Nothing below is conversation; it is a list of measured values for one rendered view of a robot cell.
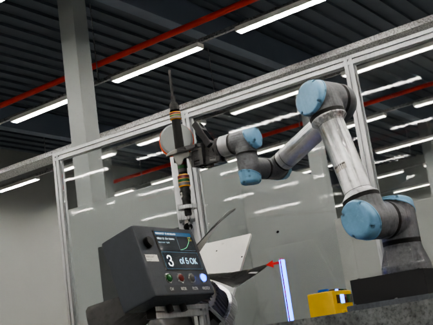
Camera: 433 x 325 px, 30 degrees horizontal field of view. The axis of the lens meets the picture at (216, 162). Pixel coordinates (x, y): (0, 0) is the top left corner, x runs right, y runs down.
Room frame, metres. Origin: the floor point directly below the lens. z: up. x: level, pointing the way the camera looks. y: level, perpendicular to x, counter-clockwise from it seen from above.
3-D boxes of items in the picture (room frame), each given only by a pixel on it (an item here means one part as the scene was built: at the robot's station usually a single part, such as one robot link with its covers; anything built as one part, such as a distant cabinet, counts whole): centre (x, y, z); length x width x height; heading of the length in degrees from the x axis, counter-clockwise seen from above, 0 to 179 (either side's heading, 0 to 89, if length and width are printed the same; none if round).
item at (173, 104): (2.88, 0.13, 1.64); 0.04 x 0.04 x 0.46
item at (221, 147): (2.78, -0.04, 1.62); 0.08 x 0.05 x 0.08; 148
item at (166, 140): (3.60, 0.17, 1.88); 0.17 x 0.15 x 0.16; 58
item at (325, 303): (2.94, -0.33, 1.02); 0.16 x 0.10 x 0.11; 148
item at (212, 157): (2.82, 0.03, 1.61); 0.12 x 0.08 x 0.09; 58
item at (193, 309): (2.15, 0.15, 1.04); 0.24 x 0.03 x 0.03; 148
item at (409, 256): (2.48, -0.53, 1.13); 0.15 x 0.15 x 0.10
